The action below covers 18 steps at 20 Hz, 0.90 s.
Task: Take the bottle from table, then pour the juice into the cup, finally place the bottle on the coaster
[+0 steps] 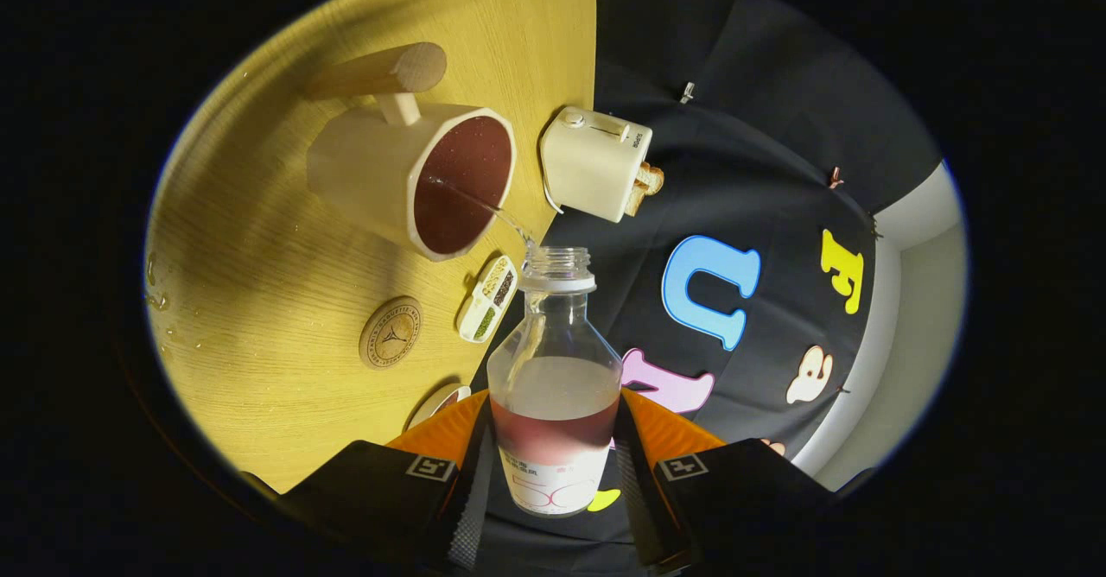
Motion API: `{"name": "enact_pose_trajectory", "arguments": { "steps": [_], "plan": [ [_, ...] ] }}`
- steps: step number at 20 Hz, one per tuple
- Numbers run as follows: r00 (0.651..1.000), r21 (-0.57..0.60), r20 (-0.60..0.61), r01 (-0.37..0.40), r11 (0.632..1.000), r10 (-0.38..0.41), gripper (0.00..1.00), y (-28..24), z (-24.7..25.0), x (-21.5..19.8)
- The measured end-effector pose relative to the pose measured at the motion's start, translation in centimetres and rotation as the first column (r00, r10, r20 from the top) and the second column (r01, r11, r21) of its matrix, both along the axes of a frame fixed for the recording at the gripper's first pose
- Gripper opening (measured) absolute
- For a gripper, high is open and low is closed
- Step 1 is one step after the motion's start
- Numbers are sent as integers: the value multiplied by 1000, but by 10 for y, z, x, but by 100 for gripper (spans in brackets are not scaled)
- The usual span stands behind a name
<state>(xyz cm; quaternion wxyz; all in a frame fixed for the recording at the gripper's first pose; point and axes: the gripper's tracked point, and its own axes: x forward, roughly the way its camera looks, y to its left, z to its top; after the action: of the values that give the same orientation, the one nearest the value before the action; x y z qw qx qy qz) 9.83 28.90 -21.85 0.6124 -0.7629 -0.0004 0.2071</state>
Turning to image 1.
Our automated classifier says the clear juice bottle pink label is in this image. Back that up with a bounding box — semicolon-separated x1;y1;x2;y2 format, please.
486;246;625;517

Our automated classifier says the round cork coaster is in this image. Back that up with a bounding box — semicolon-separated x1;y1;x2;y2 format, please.
359;296;423;371

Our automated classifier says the cream cup with wooden handle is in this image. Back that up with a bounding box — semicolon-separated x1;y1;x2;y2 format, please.
302;41;518;263

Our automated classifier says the wooden table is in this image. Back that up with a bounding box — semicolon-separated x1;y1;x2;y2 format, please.
143;0;599;496

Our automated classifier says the white divided spice tray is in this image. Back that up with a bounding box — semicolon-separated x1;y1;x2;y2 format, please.
456;254;519;344

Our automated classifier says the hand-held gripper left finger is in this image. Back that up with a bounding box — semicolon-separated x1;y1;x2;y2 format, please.
251;387;498;574

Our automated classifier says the white toaster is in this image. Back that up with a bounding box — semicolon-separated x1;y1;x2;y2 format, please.
540;106;653;224

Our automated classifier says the black backdrop cloth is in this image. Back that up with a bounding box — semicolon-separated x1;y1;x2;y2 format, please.
471;0;947;574

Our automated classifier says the white plate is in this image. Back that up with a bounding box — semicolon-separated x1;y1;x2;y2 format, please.
406;383;472;429

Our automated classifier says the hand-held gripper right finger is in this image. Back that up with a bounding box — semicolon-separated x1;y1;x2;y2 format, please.
612;387;839;576

